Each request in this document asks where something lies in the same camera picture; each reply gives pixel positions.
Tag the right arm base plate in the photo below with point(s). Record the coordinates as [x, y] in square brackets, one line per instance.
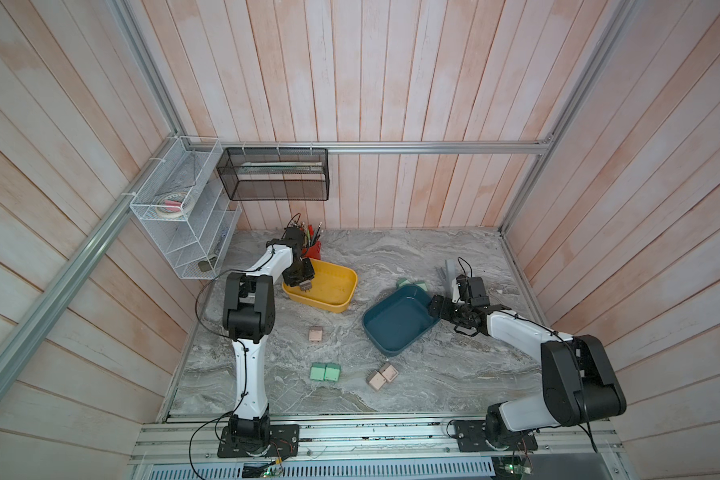
[489, 435]

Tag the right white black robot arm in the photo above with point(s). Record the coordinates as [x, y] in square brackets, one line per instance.
[579, 385]

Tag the tape roll on shelf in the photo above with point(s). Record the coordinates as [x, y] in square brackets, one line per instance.
[174, 205]

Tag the red pencil holder cup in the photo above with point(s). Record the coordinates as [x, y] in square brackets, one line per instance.
[312, 248]

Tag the yellow plastic storage box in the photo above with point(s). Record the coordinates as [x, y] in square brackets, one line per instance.
[332, 289]

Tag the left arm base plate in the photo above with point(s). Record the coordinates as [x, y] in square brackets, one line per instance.
[280, 441]

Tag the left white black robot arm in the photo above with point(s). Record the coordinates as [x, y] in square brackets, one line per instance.
[248, 317]

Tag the teal plastic storage box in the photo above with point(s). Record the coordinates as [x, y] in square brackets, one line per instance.
[398, 320]

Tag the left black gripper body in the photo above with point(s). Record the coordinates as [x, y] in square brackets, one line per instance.
[298, 271]

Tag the grey rectangular bar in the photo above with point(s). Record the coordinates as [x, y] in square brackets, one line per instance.
[450, 272]

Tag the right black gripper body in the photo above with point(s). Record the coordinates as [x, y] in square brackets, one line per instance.
[454, 312]

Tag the white wire wall shelf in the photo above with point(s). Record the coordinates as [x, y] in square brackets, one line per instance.
[194, 245]

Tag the black mesh wall basket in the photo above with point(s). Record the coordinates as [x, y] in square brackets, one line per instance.
[274, 174]

